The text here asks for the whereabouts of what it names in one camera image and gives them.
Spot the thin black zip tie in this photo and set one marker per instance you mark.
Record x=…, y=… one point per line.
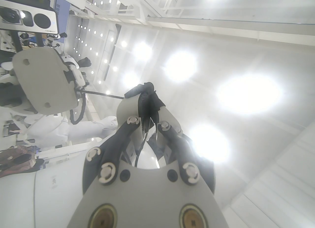
x=101, y=93

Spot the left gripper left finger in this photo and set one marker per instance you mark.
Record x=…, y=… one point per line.
x=112, y=145

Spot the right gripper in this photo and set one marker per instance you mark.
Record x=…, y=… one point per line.
x=44, y=81

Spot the robot body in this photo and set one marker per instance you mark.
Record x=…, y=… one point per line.
x=49, y=189

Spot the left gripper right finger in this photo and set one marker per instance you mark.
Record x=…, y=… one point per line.
x=176, y=140

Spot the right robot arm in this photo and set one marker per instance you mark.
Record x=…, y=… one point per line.
x=81, y=130

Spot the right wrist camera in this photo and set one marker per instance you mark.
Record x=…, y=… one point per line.
x=29, y=18

